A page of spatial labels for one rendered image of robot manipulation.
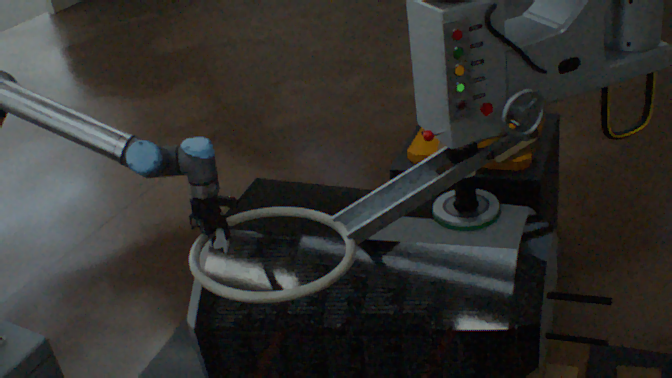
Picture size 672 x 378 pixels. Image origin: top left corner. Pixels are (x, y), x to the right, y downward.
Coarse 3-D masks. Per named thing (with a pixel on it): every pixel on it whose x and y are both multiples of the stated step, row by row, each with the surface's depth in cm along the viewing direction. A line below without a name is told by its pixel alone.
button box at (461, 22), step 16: (464, 16) 196; (448, 32) 195; (464, 32) 196; (448, 48) 197; (464, 48) 199; (448, 64) 199; (464, 64) 201; (448, 80) 201; (464, 80) 203; (448, 96) 203; (464, 96) 205; (448, 112) 206; (464, 112) 208
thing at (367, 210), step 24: (504, 144) 227; (432, 168) 234; (456, 168) 224; (384, 192) 231; (408, 192) 230; (432, 192) 224; (336, 216) 228; (360, 216) 231; (384, 216) 221; (360, 240) 221
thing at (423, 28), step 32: (416, 0) 205; (448, 0) 200; (480, 0) 197; (416, 32) 211; (480, 32) 200; (416, 64) 218; (480, 64) 205; (416, 96) 225; (448, 128) 211; (480, 128) 214
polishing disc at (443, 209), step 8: (448, 192) 247; (480, 192) 245; (440, 200) 244; (448, 200) 243; (480, 200) 240; (488, 200) 240; (496, 200) 239; (440, 208) 240; (448, 208) 239; (480, 208) 236; (488, 208) 236; (496, 208) 235; (440, 216) 236; (448, 216) 235; (456, 216) 234; (464, 216) 234; (472, 216) 233; (480, 216) 232; (488, 216) 232; (456, 224) 232; (464, 224) 231; (472, 224) 230; (480, 224) 231
